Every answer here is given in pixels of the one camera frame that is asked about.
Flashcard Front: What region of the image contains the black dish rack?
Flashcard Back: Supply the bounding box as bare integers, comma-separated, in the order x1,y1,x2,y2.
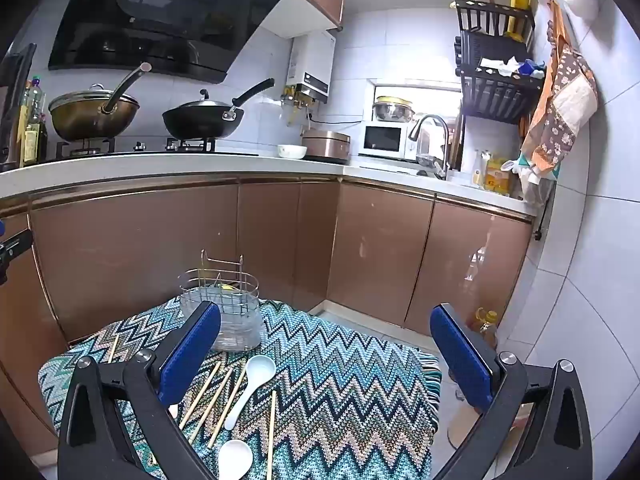
452,0,546,126

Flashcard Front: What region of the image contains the yellow roll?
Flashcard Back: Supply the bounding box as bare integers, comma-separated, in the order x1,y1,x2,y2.
504,0,534,41

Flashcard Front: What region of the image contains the white crumpled cloth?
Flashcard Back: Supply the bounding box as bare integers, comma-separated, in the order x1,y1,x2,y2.
478,54,524,79

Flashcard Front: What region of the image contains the glass wok lid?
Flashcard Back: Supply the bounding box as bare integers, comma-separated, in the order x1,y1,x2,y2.
50,84,139,113

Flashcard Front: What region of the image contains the black glass range hood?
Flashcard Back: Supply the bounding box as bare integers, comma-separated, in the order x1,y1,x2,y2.
47,0,296,85

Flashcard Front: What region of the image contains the patchwork floral apron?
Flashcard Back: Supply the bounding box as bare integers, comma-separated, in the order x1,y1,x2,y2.
519,0,599,172

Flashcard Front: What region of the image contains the clear soap bottle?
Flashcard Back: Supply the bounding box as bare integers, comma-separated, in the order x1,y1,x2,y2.
472,149,489,189

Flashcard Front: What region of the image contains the black wok lid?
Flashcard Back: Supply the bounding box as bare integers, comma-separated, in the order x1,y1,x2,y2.
165,88,244,112

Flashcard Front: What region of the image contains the oil bottle yellow cap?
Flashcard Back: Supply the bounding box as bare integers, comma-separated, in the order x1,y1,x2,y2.
469,307,500,352

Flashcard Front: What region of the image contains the brass wok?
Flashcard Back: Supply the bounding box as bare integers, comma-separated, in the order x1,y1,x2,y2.
48,62,152,142

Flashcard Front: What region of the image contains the black wok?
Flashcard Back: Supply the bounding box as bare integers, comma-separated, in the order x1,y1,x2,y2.
162,78,276,140

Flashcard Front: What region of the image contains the steel kitchen faucet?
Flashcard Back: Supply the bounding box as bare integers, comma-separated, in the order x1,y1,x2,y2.
408,114,451,180

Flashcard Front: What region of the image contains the white microwave oven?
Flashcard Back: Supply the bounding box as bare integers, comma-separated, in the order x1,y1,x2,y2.
358,122,419,161

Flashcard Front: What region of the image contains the black gas stove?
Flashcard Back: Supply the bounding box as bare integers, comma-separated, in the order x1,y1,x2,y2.
42,137,261,164

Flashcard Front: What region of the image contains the white kitchen countertop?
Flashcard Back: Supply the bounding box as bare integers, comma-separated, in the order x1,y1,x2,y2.
0,152,556,219

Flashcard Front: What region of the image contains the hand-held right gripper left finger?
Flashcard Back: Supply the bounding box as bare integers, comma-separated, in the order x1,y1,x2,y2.
57,301,223,480

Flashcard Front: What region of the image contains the white water heater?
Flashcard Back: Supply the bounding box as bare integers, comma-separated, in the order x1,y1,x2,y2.
287,30,335,107

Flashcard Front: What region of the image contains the cooking oil bottle green cap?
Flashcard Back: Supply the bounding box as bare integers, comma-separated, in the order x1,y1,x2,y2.
20,76,49,164

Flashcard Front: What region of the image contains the stainless steel bowl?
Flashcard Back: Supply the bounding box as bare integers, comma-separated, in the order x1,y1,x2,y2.
372,102,416,124

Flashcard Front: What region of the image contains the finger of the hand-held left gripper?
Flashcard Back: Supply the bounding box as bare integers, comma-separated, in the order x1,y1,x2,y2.
0,219,35,286

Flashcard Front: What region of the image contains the brown rice cooker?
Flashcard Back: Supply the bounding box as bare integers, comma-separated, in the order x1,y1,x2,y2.
301,128,351,164

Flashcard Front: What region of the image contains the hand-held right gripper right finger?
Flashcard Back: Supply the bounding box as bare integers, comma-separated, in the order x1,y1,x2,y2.
429,302,594,480

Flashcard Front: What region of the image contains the zigzag woven table cloth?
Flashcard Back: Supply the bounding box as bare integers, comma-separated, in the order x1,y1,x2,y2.
37,296,443,480

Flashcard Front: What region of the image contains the white ceramic spoon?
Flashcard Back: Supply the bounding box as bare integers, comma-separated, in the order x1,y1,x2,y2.
223,354,277,431
217,440,254,480

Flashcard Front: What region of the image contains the steel wire utensil holder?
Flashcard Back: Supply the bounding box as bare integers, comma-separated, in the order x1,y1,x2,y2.
178,250,264,352

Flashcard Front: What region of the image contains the brown base cabinet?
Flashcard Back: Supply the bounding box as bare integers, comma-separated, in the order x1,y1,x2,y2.
0,170,344,456
327,177,536,337

